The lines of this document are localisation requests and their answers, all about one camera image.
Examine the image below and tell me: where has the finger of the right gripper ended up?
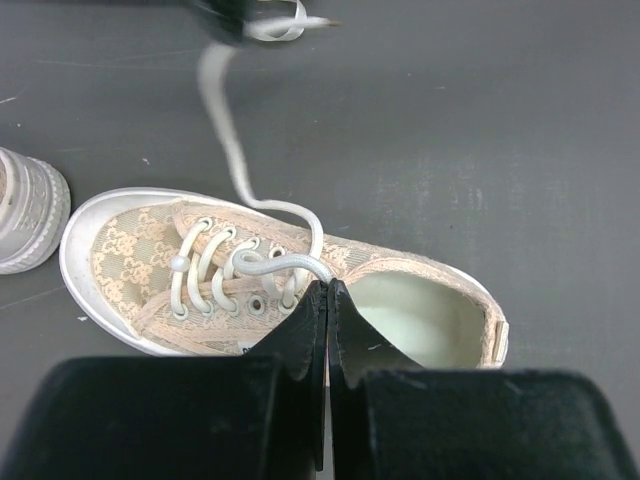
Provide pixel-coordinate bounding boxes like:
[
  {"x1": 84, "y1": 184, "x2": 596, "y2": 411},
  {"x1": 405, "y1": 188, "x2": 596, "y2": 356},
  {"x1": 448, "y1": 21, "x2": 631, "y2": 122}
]
[{"x1": 189, "y1": 0, "x2": 252, "y2": 46}]

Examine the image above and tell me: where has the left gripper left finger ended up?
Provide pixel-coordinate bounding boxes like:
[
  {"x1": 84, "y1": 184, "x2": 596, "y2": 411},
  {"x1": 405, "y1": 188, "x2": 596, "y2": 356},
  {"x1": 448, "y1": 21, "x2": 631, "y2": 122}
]
[{"x1": 1, "y1": 281, "x2": 328, "y2": 479}]

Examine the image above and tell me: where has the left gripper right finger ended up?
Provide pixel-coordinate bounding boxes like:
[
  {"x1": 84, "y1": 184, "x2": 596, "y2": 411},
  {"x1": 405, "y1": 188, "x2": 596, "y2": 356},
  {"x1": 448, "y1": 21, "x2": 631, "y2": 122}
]
[{"x1": 327, "y1": 280, "x2": 639, "y2": 479}]

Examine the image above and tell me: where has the white shoelace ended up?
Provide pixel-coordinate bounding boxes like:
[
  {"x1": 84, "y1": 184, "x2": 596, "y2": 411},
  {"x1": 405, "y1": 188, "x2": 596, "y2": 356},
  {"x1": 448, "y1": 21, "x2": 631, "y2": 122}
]
[{"x1": 197, "y1": 16, "x2": 336, "y2": 314}]

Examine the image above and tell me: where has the beige lace sneaker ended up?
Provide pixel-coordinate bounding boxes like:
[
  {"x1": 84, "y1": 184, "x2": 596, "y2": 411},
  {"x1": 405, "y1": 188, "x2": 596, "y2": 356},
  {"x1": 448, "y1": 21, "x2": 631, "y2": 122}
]
[
  {"x1": 59, "y1": 188, "x2": 509, "y2": 368},
  {"x1": 1, "y1": 148, "x2": 71, "y2": 275}
]

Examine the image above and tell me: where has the white ribbon loop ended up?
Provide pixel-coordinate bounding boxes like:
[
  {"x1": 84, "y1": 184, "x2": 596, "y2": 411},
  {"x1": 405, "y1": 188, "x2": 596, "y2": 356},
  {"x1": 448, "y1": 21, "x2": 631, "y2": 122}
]
[{"x1": 244, "y1": 0, "x2": 307, "y2": 42}]

